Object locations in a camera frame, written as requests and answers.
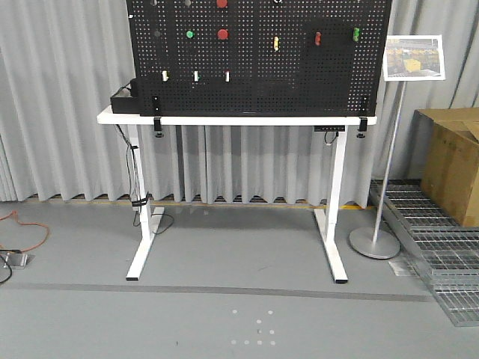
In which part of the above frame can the left black table clamp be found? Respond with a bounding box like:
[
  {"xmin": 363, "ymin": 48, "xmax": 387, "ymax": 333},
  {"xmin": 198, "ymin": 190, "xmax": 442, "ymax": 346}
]
[{"xmin": 152, "ymin": 96, "xmax": 164, "ymax": 138}]

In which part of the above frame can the white standing desk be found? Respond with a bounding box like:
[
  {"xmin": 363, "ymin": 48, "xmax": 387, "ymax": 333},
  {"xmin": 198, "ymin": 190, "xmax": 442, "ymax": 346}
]
[{"xmin": 97, "ymin": 105, "xmax": 377, "ymax": 283}]

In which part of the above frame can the lower red push button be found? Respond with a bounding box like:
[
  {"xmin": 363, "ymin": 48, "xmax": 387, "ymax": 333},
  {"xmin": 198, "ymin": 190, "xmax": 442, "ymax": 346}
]
[{"xmin": 217, "ymin": 28, "xmax": 229, "ymax": 40}]

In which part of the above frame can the metal floor grating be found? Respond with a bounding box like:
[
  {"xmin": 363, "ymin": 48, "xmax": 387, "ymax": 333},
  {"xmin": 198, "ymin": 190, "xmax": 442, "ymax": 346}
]
[{"xmin": 382, "ymin": 179, "xmax": 478, "ymax": 327}]

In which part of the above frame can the brown cardboard box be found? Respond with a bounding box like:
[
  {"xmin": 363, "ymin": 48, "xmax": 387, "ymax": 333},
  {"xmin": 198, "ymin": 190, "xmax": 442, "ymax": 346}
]
[{"xmin": 416, "ymin": 108, "xmax": 478, "ymax": 227}]

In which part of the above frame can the black perforated pegboard panel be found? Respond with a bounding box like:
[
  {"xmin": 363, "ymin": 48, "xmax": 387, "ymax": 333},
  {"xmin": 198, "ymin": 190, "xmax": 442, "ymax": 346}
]
[{"xmin": 126, "ymin": 0, "xmax": 392, "ymax": 117}]

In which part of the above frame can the grey foot pedal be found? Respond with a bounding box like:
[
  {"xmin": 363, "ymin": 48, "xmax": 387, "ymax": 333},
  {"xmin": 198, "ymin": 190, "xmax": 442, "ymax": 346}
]
[{"xmin": 1, "ymin": 252, "xmax": 35, "ymax": 269}]

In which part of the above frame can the right black table clamp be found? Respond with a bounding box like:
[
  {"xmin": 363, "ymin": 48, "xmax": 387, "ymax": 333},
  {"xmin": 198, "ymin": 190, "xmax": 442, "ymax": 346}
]
[{"xmin": 356, "ymin": 96, "xmax": 369, "ymax": 139}]

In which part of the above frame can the green toggle switch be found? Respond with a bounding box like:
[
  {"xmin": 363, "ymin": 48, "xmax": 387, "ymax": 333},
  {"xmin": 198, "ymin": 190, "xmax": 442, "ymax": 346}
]
[{"xmin": 353, "ymin": 28, "xmax": 361, "ymax": 42}]

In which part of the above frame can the black table clamp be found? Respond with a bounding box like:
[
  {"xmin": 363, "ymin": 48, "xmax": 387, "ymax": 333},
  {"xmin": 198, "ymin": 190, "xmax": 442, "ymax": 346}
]
[
  {"xmin": 356, "ymin": 96, "xmax": 369, "ymax": 139},
  {"xmin": 152, "ymin": 96, "xmax": 164, "ymax": 138}
]

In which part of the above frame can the grey curtain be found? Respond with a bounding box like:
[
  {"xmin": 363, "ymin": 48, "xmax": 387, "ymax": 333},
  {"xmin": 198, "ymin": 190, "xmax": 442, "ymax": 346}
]
[{"xmin": 1, "ymin": 1, "xmax": 478, "ymax": 205}]

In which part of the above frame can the black power cable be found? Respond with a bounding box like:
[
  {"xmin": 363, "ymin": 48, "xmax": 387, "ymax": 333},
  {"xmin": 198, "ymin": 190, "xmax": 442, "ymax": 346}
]
[{"xmin": 114, "ymin": 124, "xmax": 175, "ymax": 236}]

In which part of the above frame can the upper red push button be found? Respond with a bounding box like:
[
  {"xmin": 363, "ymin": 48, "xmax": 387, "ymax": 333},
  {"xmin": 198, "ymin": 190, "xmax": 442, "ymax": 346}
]
[{"xmin": 216, "ymin": 0, "xmax": 228, "ymax": 8}]

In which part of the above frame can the red toggle switch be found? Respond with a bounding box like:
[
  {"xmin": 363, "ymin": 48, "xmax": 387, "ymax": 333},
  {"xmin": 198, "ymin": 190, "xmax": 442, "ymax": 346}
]
[{"xmin": 314, "ymin": 31, "xmax": 322, "ymax": 46}]

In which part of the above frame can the red push button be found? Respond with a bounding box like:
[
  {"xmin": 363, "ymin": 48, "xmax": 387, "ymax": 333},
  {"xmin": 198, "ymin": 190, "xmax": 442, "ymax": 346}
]
[
  {"xmin": 217, "ymin": 28, "xmax": 229, "ymax": 40},
  {"xmin": 216, "ymin": 0, "xmax": 228, "ymax": 8}
]

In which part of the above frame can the yellow toggle switch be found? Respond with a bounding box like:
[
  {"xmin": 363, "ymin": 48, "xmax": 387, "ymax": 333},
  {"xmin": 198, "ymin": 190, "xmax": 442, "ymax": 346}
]
[{"xmin": 273, "ymin": 36, "xmax": 280, "ymax": 52}]

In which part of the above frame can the desk height control panel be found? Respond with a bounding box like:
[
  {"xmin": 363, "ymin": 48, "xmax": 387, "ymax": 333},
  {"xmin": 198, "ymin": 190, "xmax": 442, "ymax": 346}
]
[{"xmin": 314, "ymin": 125, "xmax": 346, "ymax": 132}]

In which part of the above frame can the metal sign stand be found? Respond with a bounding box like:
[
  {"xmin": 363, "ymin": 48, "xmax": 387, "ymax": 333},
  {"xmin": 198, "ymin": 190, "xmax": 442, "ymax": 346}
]
[{"xmin": 349, "ymin": 82, "xmax": 406, "ymax": 260}]

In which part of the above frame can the orange extension cable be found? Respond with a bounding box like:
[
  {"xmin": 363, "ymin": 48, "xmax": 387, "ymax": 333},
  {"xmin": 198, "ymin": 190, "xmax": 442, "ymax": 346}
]
[{"xmin": 0, "ymin": 211, "xmax": 51, "ymax": 252}]

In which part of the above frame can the black electronics box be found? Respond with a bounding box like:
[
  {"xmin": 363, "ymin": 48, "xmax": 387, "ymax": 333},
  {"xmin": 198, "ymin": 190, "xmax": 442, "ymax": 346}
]
[{"xmin": 110, "ymin": 78, "xmax": 140, "ymax": 114}]

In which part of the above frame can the framed photo sign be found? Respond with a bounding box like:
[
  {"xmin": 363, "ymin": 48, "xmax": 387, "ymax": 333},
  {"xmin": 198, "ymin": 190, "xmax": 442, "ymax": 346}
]
[{"xmin": 382, "ymin": 35, "xmax": 446, "ymax": 82}]

